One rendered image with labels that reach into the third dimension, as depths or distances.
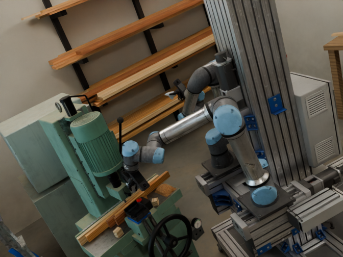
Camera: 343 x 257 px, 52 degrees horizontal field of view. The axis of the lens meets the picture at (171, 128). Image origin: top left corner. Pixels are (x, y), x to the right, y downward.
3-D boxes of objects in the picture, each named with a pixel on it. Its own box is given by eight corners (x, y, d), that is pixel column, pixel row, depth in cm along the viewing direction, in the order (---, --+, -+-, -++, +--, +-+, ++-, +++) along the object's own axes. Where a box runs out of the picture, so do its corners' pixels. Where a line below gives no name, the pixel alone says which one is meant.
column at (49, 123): (104, 224, 217) (51, 123, 189) (88, 213, 234) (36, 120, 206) (132, 202, 229) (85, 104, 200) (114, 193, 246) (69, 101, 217)
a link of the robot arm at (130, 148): (139, 153, 158) (120, 151, 158) (139, 168, 166) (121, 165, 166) (141, 139, 163) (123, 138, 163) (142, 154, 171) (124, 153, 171)
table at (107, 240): (111, 276, 171) (106, 267, 169) (82, 252, 195) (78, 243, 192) (194, 200, 202) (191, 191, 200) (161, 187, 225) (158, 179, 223)
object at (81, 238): (81, 246, 190) (77, 239, 188) (80, 244, 191) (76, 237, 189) (161, 181, 220) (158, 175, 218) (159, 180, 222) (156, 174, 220)
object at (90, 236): (89, 242, 190) (86, 236, 189) (88, 240, 192) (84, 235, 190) (170, 176, 222) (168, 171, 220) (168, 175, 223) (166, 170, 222)
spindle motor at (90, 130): (104, 180, 183) (78, 129, 170) (88, 173, 196) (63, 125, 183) (129, 161, 192) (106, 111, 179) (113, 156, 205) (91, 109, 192)
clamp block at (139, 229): (143, 239, 182) (137, 227, 178) (129, 231, 192) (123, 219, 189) (164, 221, 189) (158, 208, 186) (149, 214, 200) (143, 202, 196)
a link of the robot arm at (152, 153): (165, 141, 169) (142, 139, 169) (163, 153, 159) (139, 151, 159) (164, 155, 173) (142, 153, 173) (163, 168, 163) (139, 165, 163)
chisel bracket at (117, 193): (123, 203, 197) (117, 191, 193) (110, 197, 207) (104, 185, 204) (133, 196, 200) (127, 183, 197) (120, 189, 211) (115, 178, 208)
